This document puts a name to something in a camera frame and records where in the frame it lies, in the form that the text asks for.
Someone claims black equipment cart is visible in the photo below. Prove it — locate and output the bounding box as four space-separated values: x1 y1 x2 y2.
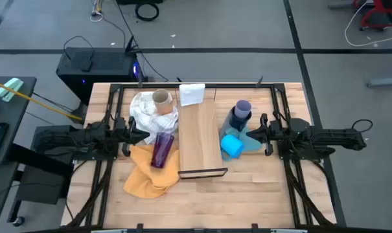
7 124 75 227

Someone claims beige plastic cup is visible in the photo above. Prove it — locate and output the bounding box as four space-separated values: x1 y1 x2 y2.
152 89 173 106

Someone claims wooden shelf with black frame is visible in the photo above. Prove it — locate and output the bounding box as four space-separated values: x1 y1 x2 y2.
175 83 229 180

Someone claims white plaid dish towel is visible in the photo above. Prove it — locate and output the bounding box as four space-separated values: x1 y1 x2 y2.
129 91 179 146

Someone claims teal cloth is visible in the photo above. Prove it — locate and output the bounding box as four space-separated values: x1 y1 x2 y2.
224 126 263 153

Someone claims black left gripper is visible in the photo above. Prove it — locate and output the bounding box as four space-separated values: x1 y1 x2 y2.
114 115 150 157

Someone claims lavender plastic cup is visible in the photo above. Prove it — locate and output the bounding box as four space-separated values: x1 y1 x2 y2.
235 99 253 119

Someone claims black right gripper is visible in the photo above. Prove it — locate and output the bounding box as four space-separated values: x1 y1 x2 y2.
246 113 282 157

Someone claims red chair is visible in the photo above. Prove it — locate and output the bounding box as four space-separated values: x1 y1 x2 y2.
352 0 392 32

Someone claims small black external drive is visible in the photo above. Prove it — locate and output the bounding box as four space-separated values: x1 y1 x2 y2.
80 58 95 72

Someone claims yellow-orange waffle cloth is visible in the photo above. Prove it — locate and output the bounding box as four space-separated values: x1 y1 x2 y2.
123 144 181 199

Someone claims black side table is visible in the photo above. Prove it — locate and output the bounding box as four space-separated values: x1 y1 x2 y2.
0 76 38 166

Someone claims purple faceted plastic tumbler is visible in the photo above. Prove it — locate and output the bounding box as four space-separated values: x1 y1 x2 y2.
150 131 176 169

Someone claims grey floor bar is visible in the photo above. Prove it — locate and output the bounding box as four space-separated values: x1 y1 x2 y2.
365 76 392 88

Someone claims white floor cable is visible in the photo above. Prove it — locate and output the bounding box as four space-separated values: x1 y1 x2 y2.
343 0 392 48

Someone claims mint green stapler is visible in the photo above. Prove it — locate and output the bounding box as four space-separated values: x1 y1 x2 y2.
0 77 24 103

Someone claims coiled black cable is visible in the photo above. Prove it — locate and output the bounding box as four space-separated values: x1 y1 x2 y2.
134 2 160 22

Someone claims black wifi antenna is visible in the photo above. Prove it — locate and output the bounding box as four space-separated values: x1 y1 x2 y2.
124 34 141 54

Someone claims black metal rig frame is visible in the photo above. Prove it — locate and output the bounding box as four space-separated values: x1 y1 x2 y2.
65 82 338 227

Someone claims yellow floor strap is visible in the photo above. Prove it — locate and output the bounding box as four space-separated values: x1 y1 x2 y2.
0 77 84 122

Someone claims bright blue handled mug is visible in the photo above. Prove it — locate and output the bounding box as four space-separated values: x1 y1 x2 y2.
220 134 245 162

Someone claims black computer tower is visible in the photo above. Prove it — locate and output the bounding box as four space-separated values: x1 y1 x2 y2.
55 47 141 105

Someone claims dark navy mug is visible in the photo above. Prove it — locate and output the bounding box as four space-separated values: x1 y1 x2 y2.
229 108 250 133

